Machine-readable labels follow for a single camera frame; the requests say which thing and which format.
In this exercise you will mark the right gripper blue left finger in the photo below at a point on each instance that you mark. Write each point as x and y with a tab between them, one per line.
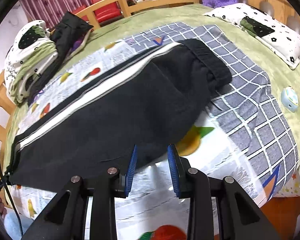
131	171

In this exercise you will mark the fruit print bed sheet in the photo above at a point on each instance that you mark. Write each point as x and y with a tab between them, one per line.
241	133

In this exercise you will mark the black pants with white stripe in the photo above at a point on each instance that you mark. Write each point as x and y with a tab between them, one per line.
151	100

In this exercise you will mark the green fleece blanket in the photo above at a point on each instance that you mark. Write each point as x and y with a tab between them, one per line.
84	50

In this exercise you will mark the red chair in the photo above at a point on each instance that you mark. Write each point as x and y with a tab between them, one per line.
109	13

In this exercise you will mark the folded white green quilt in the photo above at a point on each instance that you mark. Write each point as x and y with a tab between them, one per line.
29	56

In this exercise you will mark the person's left hand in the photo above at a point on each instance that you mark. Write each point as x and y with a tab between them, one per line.
3	211

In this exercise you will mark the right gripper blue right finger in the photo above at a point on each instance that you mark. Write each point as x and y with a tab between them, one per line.
173	162

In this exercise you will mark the black clothes pile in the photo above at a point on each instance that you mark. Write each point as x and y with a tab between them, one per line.
66	33

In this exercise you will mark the small light blue toy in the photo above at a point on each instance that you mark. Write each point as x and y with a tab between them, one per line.
289	99

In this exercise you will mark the white dotted pillow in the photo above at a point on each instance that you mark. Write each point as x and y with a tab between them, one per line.
279	38

